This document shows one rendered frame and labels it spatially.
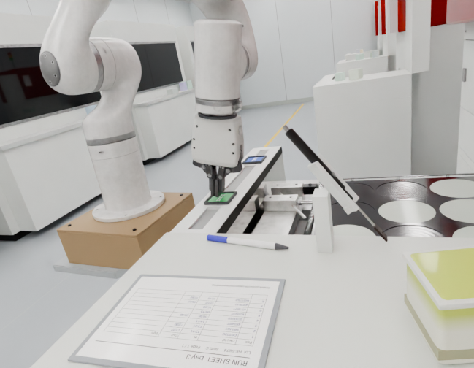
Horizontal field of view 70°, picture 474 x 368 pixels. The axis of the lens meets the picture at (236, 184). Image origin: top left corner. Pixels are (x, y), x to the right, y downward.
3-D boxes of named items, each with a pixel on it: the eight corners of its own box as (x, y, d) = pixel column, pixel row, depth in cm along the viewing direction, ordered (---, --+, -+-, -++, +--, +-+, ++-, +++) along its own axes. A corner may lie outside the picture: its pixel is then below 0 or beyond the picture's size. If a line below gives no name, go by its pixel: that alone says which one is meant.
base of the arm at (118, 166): (78, 217, 89) (55, 149, 83) (134, 190, 104) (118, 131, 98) (124, 226, 79) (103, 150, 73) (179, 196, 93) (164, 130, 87)
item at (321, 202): (361, 241, 48) (356, 150, 43) (361, 256, 44) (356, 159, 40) (317, 239, 50) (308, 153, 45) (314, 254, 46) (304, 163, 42)
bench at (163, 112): (209, 133, 654) (186, 21, 586) (161, 164, 498) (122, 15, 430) (161, 139, 693) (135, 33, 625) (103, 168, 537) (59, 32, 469)
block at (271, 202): (299, 204, 82) (298, 193, 81) (296, 211, 79) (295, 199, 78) (267, 205, 85) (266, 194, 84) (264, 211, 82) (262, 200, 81)
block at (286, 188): (304, 191, 89) (303, 181, 88) (302, 196, 86) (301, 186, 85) (274, 192, 92) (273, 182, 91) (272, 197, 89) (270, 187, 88)
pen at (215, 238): (289, 242, 48) (209, 233, 55) (286, 246, 48) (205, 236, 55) (290, 249, 49) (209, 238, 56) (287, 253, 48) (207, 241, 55)
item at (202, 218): (286, 187, 110) (281, 145, 106) (228, 301, 62) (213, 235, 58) (259, 188, 114) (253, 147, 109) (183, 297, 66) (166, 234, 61)
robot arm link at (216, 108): (247, 95, 66) (247, 110, 67) (206, 92, 69) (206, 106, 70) (233, 102, 59) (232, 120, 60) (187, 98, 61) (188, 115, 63)
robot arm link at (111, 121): (77, 145, 84) (45, 43, 76) (133, 128, 98) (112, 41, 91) (106, 145, 77) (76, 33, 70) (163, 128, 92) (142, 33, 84)
